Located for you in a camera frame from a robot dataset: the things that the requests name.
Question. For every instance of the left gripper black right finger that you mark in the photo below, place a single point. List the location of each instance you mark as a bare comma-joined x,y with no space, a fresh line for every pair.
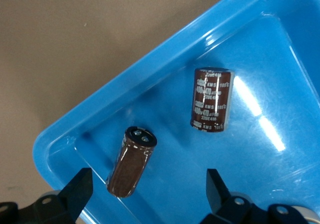
217,196

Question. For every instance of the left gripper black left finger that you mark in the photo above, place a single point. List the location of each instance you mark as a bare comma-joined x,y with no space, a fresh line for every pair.
78,191

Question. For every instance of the dark brown cylindrical capacitor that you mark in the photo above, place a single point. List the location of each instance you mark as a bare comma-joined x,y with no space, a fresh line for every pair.
130,169
210,101

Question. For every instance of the blue plastic tray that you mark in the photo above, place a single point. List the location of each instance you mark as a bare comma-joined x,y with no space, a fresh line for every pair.
250,171

